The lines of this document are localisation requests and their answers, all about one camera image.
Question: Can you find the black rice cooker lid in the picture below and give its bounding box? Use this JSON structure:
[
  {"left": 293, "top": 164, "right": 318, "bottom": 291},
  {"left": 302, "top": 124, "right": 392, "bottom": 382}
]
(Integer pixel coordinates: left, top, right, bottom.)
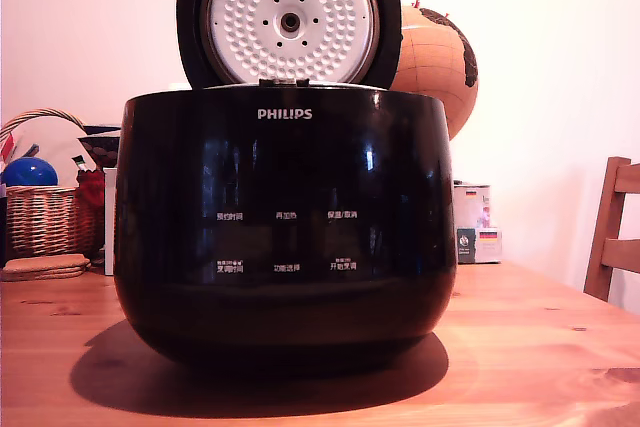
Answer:
[{"left": 176, "top": 0, "right": 404, "bottom": 91}]

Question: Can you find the black Philips rice cooker body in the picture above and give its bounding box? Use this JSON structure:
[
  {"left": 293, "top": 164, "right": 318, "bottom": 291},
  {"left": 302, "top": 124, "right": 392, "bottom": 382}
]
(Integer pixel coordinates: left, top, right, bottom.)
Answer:
[{"left": 112, "top": 85, "right": 458, "bottom": 364}]

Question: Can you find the silver inner pot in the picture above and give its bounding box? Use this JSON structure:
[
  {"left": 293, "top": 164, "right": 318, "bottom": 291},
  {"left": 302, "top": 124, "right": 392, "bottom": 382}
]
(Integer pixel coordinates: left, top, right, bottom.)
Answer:
[{"left": 202, "top": 81, "right": 389, "bottom": 94}]

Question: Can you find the white carton with picture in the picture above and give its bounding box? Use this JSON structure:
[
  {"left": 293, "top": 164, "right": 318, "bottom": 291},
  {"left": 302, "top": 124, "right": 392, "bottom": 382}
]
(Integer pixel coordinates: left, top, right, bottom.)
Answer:
[{"left": 452, "top": 181, "right": 494, "bottom": 229}]

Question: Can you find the dark green small box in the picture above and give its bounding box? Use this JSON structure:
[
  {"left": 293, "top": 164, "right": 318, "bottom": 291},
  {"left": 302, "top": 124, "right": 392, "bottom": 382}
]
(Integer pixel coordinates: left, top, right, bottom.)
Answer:
[{"left": 455, "top": 227, "right": 477, "bottom": 265}]

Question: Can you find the cork globe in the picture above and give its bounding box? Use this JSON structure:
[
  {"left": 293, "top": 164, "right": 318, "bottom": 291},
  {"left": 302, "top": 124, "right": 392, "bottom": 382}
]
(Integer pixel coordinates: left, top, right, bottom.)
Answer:
[{"left": 388, "top": 0, "right": 480, "bottom": 142}]

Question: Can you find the white box with German flag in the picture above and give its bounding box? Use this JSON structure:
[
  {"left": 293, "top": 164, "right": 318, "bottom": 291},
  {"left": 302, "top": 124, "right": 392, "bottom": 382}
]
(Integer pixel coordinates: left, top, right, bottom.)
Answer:
[{"left": 474, "top": 225, "right": 503, "bottom": 264}]

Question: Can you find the tall white box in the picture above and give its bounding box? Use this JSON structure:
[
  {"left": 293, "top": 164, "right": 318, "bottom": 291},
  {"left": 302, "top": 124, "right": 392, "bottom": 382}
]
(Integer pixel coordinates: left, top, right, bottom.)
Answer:
[{"left": 103, "top": 166, "right": 119, "bottom": 277}]

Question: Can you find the dark patterned bowl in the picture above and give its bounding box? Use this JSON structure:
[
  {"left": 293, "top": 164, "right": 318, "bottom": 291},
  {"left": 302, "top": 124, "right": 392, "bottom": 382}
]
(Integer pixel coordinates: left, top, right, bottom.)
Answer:
[{"left": 77, "top": 125, "right": 122, "bottom": 169}]

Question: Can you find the red knitted cloth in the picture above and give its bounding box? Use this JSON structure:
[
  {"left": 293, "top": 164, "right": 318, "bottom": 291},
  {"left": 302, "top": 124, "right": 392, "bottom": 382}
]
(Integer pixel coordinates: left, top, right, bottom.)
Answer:
[{"left": 75, "top": 171, "right": 106, "bottom": 214}]

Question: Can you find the stack of cork coasters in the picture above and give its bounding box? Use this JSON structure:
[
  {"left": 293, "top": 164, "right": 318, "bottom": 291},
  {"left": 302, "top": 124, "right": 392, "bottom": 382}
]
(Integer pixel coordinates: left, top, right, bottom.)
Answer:
[{"left": 0, "top": 253, "right": 92, "bottom": 283}]

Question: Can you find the blue ball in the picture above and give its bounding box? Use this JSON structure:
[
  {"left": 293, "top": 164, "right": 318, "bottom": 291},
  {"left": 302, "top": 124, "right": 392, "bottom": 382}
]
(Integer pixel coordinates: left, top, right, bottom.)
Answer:
[{"left": 0, "top": 156, "right": 60, "bottom": 188}]

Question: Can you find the wooden chair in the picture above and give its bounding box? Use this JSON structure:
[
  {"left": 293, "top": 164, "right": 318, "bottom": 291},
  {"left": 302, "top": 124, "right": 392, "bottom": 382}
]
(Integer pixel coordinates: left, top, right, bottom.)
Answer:
[{"left": 583, "top": 156, "right": 640, "bottom": 303}]

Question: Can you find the wicker basket with handle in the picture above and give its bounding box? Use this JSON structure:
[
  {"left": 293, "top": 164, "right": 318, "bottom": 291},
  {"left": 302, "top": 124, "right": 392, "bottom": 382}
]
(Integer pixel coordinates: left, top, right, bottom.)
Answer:
[{"left": 0, "top": 107, "right": 104, "bottom": 260}]

